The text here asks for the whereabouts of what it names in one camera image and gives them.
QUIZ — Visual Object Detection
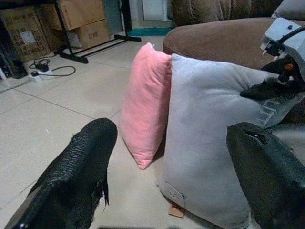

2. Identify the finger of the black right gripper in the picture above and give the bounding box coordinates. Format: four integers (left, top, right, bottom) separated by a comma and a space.
240, 76, 302, 101

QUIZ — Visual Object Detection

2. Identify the grey cushion on sofa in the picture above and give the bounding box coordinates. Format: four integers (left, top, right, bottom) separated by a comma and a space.
271, 0, 305, 21

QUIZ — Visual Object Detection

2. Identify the large printed cardboard box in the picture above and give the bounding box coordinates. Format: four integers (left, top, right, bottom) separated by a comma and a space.
0, 6, 51, 62

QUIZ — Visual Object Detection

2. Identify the black metal rack stand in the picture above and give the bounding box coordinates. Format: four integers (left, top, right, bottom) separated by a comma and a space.
53, 0, 142, 64

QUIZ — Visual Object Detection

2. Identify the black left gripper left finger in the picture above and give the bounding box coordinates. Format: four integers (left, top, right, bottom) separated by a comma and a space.
4, 117, 118, 229

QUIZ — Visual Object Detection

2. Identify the pink pillow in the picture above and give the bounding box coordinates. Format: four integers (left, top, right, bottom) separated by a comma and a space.
119, 42, 173, 170

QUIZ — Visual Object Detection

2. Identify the black floor appliance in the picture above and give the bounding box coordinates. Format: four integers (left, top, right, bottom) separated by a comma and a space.
0, 16, 29, 80

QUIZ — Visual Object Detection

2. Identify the small cardboard scrap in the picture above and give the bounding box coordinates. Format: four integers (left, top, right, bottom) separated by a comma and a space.
168, 203, 186, 219

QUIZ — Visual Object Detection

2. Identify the plain brown cardboard box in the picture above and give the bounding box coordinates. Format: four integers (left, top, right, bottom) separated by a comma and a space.
35, 0, 107, 31

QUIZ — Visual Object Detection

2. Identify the light grey pillow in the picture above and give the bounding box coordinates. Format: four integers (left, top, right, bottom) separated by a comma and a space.
156, 53, 305, 229

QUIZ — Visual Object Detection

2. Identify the small brown cardboard box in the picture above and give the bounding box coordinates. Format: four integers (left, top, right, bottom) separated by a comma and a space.
69, 19, 112, 50

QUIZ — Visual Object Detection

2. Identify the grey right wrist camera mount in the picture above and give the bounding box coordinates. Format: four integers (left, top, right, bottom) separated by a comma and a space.
260, 17, 305, 59

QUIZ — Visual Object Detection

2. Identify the black power cable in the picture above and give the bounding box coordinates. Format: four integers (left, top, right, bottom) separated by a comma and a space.
28, 58, 77, 77

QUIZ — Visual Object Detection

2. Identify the brown sofa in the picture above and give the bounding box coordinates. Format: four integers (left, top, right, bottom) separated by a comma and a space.
163, 0, 305, 125

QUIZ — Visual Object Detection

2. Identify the white power strip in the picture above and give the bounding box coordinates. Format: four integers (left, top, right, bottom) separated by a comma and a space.
30, 69, 53, 83

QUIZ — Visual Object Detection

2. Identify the teal floor mat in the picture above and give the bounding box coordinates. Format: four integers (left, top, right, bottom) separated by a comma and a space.
129, 27, 173, 37

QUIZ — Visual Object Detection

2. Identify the white door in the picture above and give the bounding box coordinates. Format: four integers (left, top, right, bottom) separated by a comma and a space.
142, 0, 169, 21

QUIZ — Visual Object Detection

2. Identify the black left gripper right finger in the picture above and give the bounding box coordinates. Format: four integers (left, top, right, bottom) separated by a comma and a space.
225, 122, 305, 229

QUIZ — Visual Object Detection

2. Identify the black cable on mount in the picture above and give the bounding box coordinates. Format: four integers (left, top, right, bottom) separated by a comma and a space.
273, 23, 305, 46

